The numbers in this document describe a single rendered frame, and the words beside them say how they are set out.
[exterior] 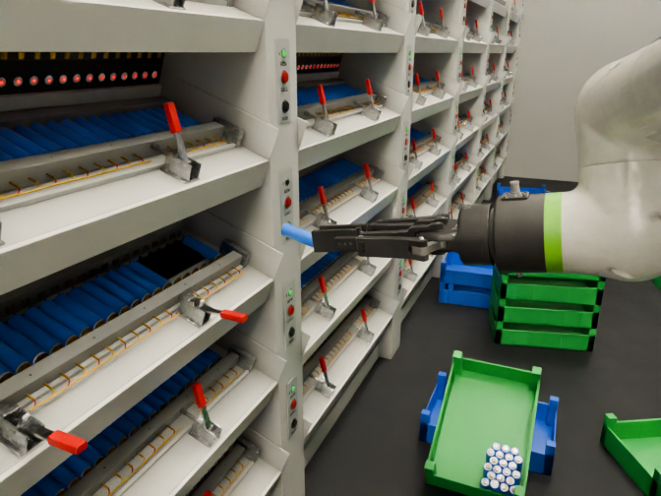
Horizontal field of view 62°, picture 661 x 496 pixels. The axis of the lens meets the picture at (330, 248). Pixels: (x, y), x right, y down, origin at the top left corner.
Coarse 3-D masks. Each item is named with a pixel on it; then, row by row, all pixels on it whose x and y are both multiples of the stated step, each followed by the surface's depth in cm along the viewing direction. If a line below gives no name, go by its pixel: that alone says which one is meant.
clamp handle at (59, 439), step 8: (24, 424) 50; (32, 424) 50; (32, 432) 49; (40, 432) 49; (48, 432) 49; (56, 432) 49; (64, 432) 49; (48, 440) 48; (56, 440) 48; (64, 440) 48; (72, 440) 48; (80, 440) 48; (64, 448) 47; (72, 448) 47; (80, 448) 47
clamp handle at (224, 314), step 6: (204, 300) 73; (198, 306) 72; (204, 306) 73; (210, 312) 72; (216, 312) 71; (222, 312) 71; (228, 312) 71; (234, 312) 71; (222, 318) 71; (228, 318) 71; (234, 318) 70; (240, 318) 70; (246, 318) 71
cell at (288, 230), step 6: (282, 228) 76; (288, 228) 76; (294, 228) 76; (300, 228) 76; (282, 234) 77; (288, 234) 76; (294, 234) 76; (300, 234) 76; (306, 234) 75; (300, 240) 76; (306, 240) 75; (312, 240) 75; (312, 246) 75
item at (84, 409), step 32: (192, 224) 92; (224, 224) 89; (256, 256) 89; (224, 288) 82; (256, 288) 85; (0, 320) 62; (224, 320) 77; (128, 352) 64; (160, 352) 66; (192, 352) 72; (64, 384) 58; (96, 384) 59; (128, 384) 60; (160, 384) 68; (64, 416) 54; (96, 416) 57; (0, 448) 49; (32, 448) 50; (0, 480) 47; (32, 480) 52
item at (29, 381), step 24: (216, 264) 82; (168, 288) 73; (192, 288) 76; (216, 288) 80; (144, 312) 68; (168, 312) 71; (96, 336) 62; (120, 336) 65; (144, 336) 66; (48, 360) 56; (72, 360) 58; (0, 384) 52; (24, 384) 53; (72, 384) 57
